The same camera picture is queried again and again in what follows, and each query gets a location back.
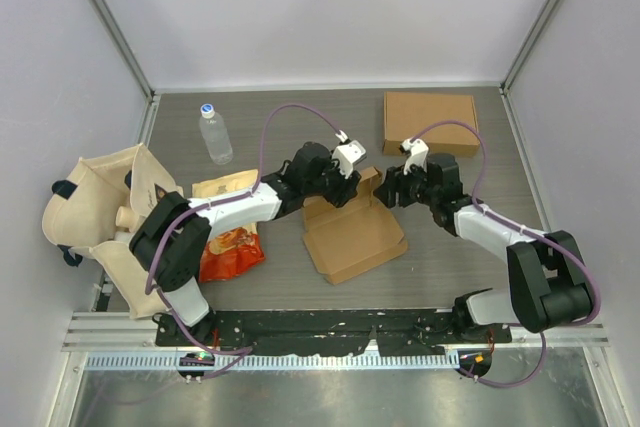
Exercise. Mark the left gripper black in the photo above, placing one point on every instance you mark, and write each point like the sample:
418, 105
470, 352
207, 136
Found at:
347, 189

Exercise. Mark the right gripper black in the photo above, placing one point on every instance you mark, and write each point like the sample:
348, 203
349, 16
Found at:
395, 180

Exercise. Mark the small cardboard box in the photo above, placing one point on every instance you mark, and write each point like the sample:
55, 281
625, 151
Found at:
349, 241

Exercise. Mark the large brown cardboard box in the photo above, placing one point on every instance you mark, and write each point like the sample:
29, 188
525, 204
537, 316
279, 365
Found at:
408, 113

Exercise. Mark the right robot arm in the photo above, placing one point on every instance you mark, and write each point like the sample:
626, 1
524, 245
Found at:
546, 286

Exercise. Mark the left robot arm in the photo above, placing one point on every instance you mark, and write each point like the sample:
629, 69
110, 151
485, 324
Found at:
170, 242

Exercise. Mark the cassava chips bag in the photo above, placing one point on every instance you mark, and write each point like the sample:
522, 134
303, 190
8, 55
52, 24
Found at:
235, 252

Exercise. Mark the clear plastic water bottle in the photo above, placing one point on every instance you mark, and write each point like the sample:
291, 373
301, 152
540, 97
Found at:
215, 135

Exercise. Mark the beige bottle in tote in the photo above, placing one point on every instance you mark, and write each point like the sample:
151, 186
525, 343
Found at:
126, 219

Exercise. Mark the beige canvas tote bag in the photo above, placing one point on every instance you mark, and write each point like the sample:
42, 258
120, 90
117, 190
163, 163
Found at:
80, 217

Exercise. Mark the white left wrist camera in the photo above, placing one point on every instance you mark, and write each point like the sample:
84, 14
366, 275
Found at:
347, 154

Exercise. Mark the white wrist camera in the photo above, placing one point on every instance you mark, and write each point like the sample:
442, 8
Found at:
416, 152
347, 154

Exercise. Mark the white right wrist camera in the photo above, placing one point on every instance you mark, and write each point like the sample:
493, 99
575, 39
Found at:
416, 152

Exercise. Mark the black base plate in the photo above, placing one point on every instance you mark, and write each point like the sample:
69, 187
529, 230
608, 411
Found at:
339, 333

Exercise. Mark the slotted cable duct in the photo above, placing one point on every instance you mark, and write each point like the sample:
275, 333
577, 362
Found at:
177, 360

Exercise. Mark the left aluminium frame post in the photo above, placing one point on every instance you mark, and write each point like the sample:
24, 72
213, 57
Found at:
124, 49

